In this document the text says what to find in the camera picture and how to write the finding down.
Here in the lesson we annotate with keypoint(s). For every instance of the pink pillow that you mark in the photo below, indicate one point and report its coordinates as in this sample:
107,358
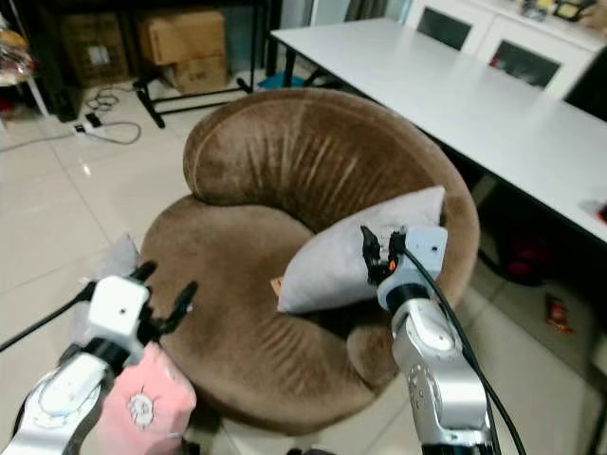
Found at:
152,408

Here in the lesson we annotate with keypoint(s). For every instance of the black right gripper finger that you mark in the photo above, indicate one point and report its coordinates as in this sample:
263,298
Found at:
394,243
369,248

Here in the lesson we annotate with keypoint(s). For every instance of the clear plastic bag of goods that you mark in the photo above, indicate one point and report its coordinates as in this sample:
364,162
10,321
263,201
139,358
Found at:
14,57

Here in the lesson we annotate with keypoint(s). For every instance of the white rectangular table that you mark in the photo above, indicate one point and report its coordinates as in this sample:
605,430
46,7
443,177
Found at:
436,85

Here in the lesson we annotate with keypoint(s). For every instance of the black metal frame rack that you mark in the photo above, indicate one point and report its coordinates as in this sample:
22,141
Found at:
149,104

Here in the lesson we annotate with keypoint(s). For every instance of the small orange tag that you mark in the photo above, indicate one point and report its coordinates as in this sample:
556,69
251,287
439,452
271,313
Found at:
277,286

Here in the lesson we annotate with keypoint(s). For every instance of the small tan cardboard box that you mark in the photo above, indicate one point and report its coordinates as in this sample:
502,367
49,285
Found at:
197,76

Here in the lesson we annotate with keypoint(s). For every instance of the white stool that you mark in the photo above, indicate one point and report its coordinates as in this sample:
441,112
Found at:
21,83

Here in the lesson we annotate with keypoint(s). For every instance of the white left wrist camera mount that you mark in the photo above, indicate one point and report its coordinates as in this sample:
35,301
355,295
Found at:
119,308

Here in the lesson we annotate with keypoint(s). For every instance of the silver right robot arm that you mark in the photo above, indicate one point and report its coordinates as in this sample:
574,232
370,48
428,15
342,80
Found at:
441,379

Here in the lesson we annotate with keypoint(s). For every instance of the brown velvet round sofa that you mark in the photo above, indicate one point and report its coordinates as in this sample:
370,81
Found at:
261,152

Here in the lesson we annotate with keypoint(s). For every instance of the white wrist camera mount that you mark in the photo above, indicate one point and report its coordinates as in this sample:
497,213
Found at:
119,308
422,256

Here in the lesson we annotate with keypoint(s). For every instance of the dark brown cardboard box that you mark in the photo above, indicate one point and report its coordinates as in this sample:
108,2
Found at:
90,52

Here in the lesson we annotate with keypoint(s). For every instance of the red snack packet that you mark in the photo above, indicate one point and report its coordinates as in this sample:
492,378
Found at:
560,315

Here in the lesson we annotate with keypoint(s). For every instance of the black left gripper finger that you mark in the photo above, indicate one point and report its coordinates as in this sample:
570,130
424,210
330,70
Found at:
180,308
144,272

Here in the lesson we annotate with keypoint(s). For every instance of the blue floor mat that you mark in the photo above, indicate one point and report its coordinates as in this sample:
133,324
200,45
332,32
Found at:
280,81

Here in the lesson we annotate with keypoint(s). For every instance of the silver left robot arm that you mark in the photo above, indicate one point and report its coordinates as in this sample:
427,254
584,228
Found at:
57,408

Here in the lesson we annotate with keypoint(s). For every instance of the orange black handheld device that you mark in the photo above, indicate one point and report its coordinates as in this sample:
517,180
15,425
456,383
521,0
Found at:
602,212

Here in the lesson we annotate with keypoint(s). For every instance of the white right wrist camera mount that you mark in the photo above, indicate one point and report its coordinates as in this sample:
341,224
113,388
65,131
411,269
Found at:
422,256

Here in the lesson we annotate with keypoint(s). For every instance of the large tan cardboard box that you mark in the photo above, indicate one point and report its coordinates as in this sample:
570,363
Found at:
182,36

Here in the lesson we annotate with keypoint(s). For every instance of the white cabinet with dark panels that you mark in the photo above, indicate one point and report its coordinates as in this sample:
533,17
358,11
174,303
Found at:
484,33

